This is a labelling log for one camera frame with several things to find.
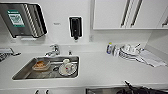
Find small white bottle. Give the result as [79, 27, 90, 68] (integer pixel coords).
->
[112, 44, 120, 57]

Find blue dish soap bottle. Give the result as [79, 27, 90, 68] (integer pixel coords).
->
[106, 42, 114, 56]

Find white cup and dishes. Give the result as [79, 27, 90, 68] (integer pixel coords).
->
[58, 58, 79, 77]

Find chrome sink faucet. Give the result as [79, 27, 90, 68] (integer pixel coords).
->
[44, 43, 61, 58]

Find orange bowl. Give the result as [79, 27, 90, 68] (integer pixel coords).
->
[31, 58, 51, 72]

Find stainless steel sink basin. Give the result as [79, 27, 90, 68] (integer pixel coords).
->
[11, 55, 81, 81]

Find white two-door base cabinet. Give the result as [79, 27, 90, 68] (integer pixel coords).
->
[0, 87, 86, 94]

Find steel paper towel dispenser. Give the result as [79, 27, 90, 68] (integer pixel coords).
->
[0, 2, 49, 40]

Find white wall cabinet wide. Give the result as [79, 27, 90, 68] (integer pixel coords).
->
[92, 0, 168, 31]

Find black wall soap dispenser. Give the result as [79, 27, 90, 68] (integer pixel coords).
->
[68, 16, 83, 41]

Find small wall label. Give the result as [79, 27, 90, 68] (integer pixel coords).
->
[53, 21, 62, 26]

